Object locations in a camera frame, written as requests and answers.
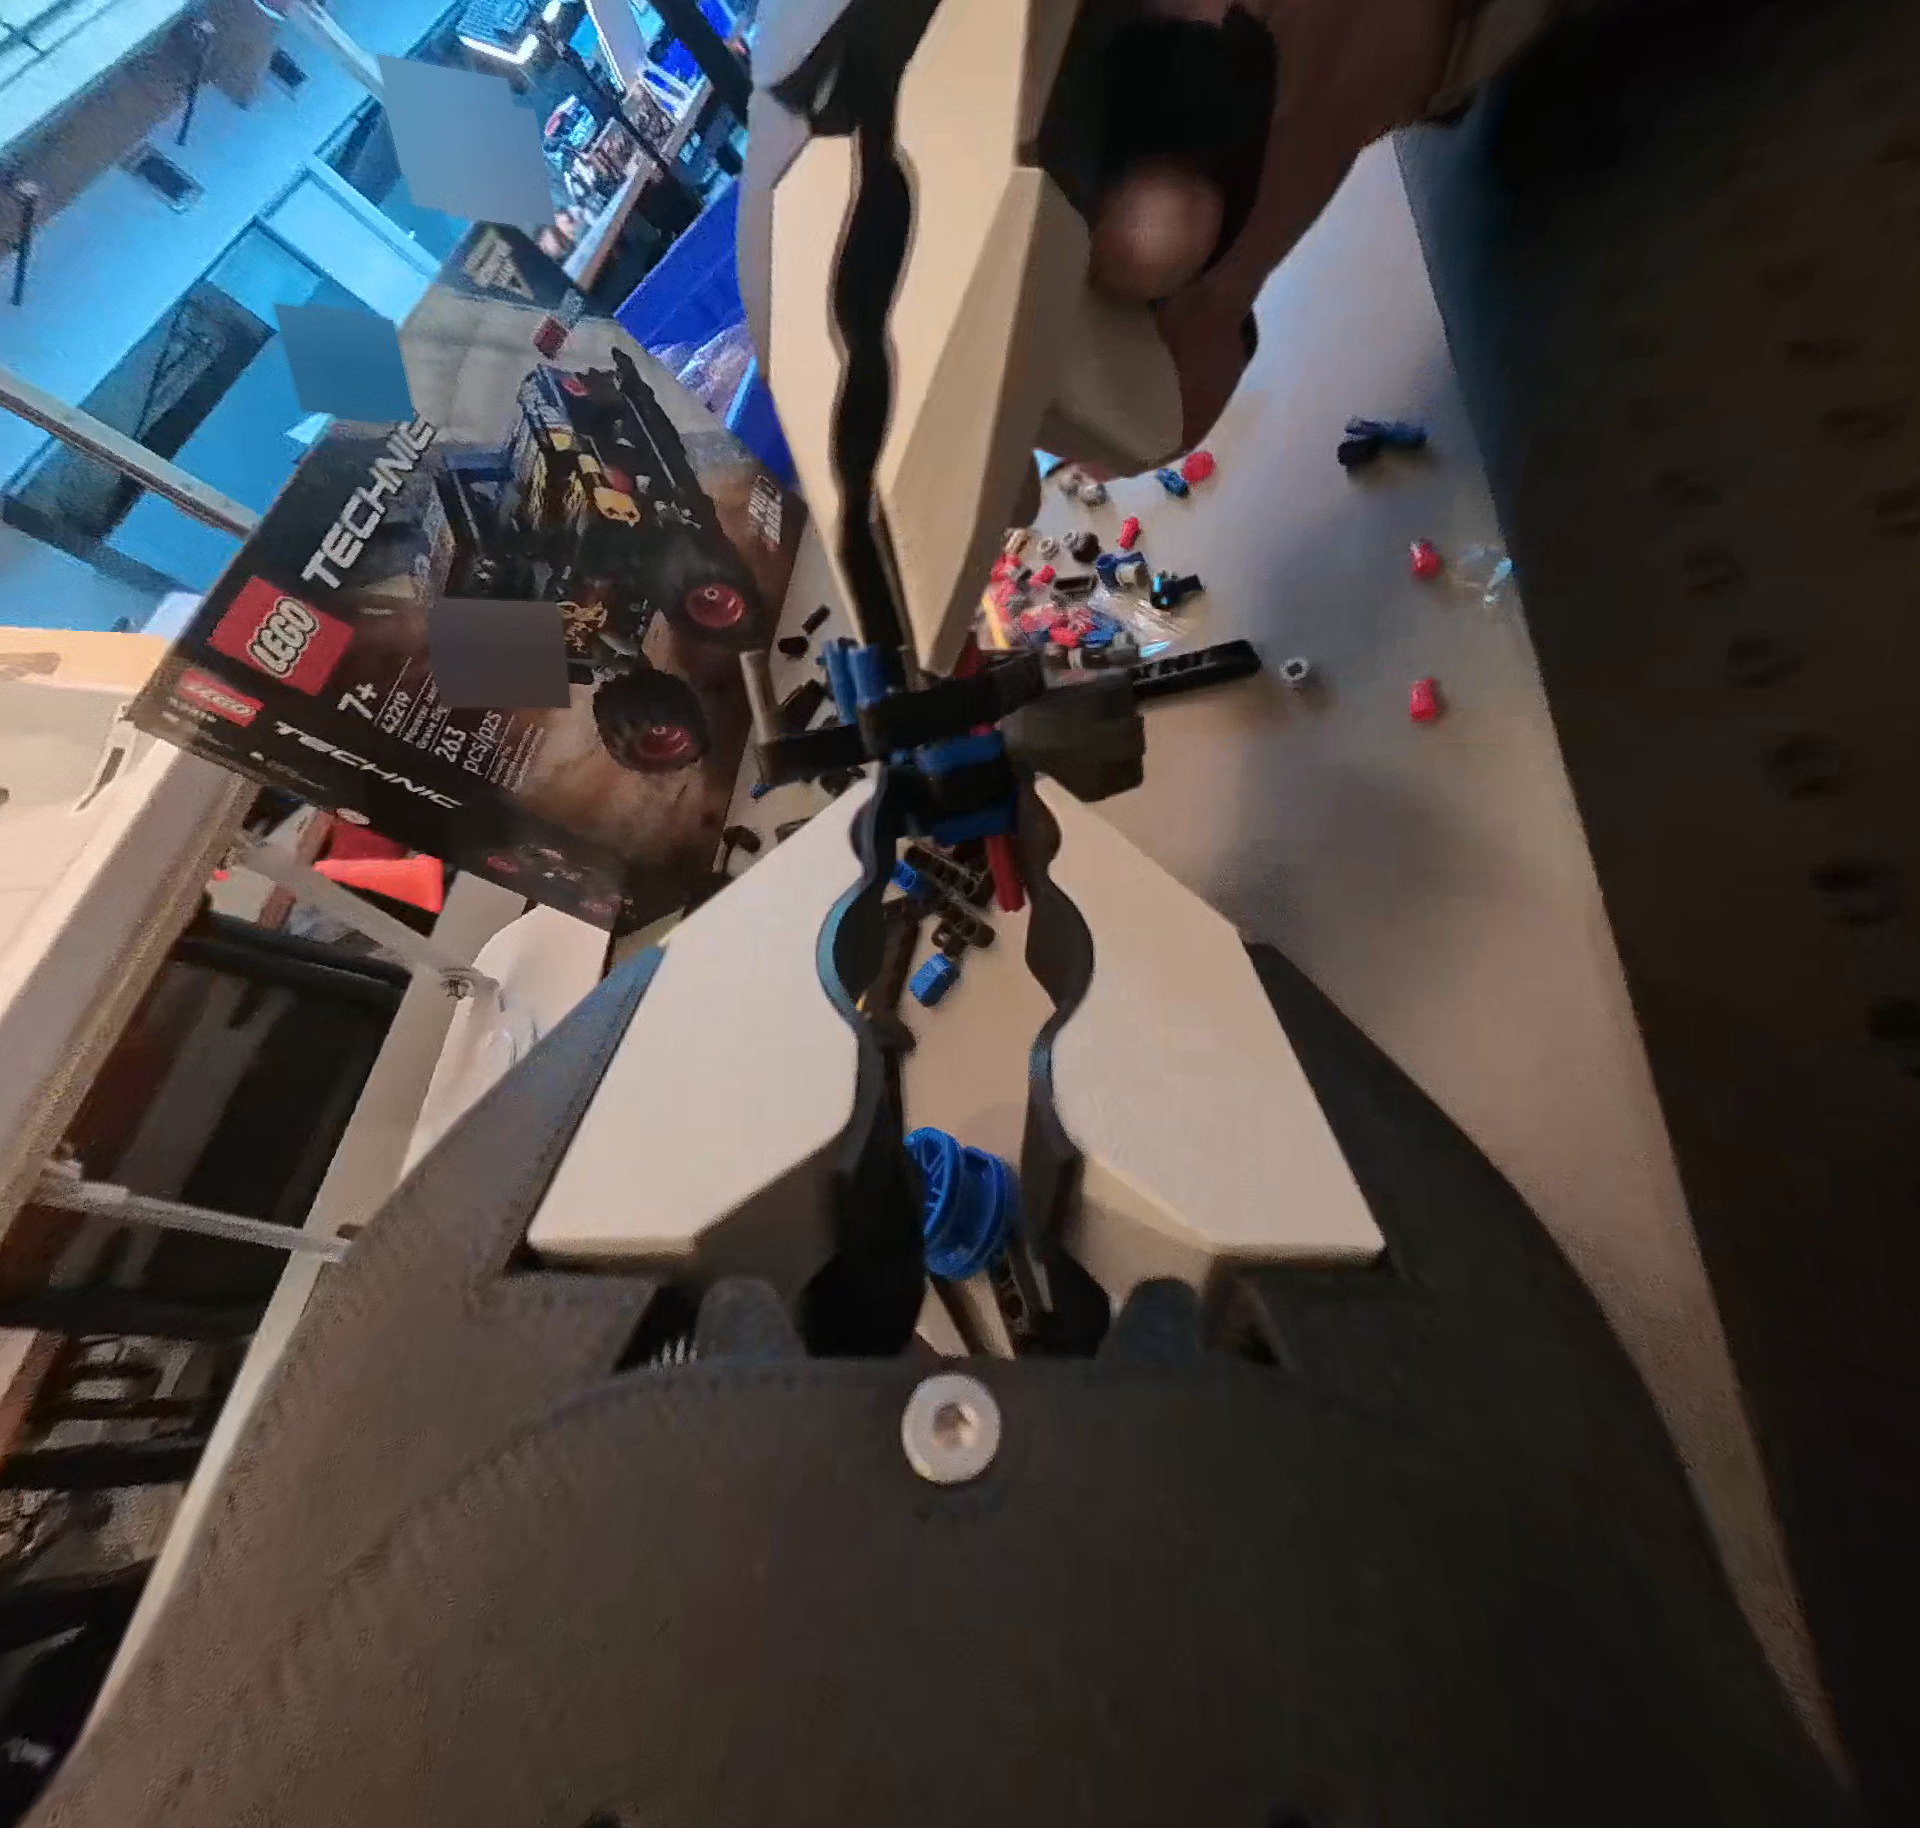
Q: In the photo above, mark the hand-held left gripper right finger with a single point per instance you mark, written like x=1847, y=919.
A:
x=1200, y=1108

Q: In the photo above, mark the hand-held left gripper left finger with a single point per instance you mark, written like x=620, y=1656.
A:
x=706, y=1108

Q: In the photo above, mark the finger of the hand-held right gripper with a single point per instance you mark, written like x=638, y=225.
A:
x=802, y=329
x=975, y=359

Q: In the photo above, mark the grey motor toy assembly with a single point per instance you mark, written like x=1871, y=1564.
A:
x=1050, y=719

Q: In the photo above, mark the grey desk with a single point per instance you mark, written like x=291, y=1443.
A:
x=1350, y=884

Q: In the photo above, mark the person's right hand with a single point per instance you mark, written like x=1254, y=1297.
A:
x=1350, y=28

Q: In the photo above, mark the pile of small toy pins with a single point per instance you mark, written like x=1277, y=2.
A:
x=1072, y=597

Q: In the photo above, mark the blue spoked toy wheel rim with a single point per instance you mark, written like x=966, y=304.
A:
x=960, y=1199

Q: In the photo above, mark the blue black toy connector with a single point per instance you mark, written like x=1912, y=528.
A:
x=1380, y=435

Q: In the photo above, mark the pile of black toy beams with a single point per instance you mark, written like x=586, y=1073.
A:
x=946, y=929

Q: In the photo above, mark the grey toy bush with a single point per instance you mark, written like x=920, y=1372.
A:
x=1299, y=672

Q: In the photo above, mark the printed toy set box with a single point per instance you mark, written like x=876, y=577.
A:
x=496, y=584

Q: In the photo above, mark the white book stand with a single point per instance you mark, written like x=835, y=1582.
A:
x=105, y=884

